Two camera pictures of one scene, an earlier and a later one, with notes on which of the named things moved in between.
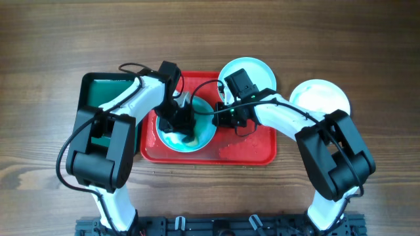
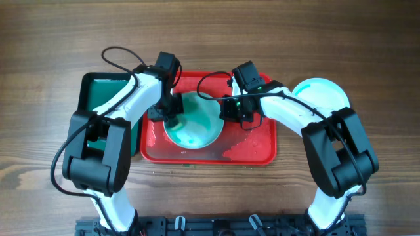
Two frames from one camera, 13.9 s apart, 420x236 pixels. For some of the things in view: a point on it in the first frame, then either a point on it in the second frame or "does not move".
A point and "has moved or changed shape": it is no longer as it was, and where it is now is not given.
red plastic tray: [230, 146] does not move
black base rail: [352, 225] does not move
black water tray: [96, 87] does not move
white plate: [259, 72] to [199, 126]
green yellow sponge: [195, 142] has moved or changed shape
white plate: [205, 130] to [322, 93]
